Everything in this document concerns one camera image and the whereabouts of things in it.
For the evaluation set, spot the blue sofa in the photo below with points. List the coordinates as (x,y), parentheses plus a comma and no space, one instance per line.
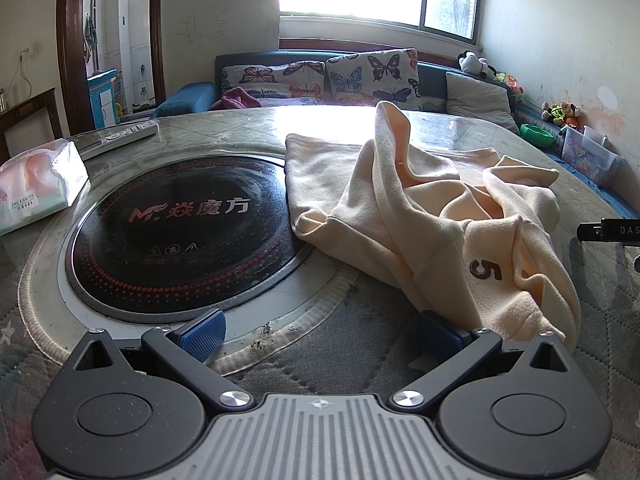
(190,97)

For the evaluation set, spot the blue cabinet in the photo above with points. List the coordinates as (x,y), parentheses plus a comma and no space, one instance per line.
(102,100)

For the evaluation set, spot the pink cloth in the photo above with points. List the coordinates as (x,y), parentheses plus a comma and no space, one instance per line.
(235,99)

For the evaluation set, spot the butterfly print cushion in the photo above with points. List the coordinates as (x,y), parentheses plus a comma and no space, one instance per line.
(370,72)
(270,76)
(290,97)

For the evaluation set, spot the hanging cloth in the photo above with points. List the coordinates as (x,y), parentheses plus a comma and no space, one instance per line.
(90,35)

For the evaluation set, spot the brown plush toy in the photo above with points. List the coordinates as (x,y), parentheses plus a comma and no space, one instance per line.
(560,112)

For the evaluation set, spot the clear plastic storage box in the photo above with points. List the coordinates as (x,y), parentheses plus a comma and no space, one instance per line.
(590,155)

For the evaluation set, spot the dark wooden door frame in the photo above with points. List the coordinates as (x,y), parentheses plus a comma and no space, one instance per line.
(67,60)

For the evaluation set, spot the white pink tissue pack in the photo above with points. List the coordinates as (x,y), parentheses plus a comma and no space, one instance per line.
(35,180)

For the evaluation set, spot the green bowl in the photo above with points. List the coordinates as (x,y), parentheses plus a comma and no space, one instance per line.
(535,134)

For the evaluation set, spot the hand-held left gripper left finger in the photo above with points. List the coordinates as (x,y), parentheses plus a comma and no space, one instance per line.
(202,336)

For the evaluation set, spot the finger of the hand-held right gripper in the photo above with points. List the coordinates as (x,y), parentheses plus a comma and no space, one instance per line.
(607,231)

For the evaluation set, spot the panda plush toy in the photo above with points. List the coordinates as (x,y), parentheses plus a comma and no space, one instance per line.
(472,64)

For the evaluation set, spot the grey pillow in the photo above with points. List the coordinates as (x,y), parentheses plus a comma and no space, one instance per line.
(477,97)

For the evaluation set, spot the green pink plush toy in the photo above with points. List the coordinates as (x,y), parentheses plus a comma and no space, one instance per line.
(510,84)

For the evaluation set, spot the white wall socket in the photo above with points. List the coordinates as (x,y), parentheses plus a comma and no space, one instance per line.
(27,52)

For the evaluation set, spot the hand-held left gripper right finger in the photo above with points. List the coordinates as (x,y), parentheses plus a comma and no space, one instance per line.
(439,337)

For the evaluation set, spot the white remote control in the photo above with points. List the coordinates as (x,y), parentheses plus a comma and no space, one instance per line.
(125,136)

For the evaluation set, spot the cream long-sleeve shirt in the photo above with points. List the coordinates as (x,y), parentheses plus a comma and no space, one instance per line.
(425,200)

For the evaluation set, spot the black round induction cooktop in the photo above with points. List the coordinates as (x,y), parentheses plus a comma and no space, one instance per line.
(175,240)

